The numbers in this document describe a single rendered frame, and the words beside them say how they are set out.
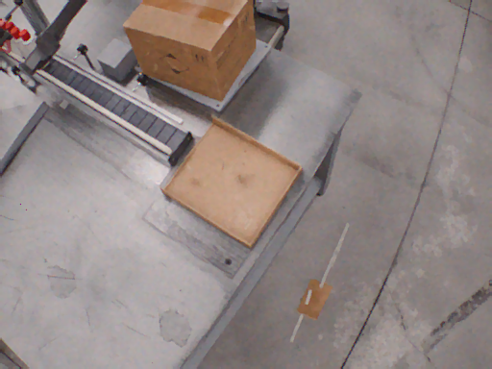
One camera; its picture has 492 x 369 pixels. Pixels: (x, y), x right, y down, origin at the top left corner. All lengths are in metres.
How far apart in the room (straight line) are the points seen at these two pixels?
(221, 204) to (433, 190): 1.31
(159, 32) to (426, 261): 1.58
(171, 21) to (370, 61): 1.54
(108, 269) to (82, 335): 0.23
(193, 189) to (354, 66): 1.48
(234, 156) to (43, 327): 0.79
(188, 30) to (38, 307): 0.93
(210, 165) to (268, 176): 0.16
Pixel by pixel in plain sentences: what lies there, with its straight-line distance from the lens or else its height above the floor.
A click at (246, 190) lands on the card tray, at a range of 1.30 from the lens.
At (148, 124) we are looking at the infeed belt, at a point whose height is 0.88.
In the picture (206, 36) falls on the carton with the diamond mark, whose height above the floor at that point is 1.12.
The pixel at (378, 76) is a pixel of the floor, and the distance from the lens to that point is 2.56.
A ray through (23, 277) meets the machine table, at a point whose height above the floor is 0.83.
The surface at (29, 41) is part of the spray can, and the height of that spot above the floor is 1.04.
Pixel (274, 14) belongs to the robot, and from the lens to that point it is 2.39.
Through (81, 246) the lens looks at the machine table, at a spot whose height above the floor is 0.83.
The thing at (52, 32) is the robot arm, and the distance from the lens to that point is 1.33.
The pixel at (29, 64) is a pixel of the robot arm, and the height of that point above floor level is 1.10.
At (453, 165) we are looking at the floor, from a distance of 2.42.
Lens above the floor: 2.05
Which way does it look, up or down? 69 degrees down
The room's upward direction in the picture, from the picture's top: 11 degrees counter-clockwise
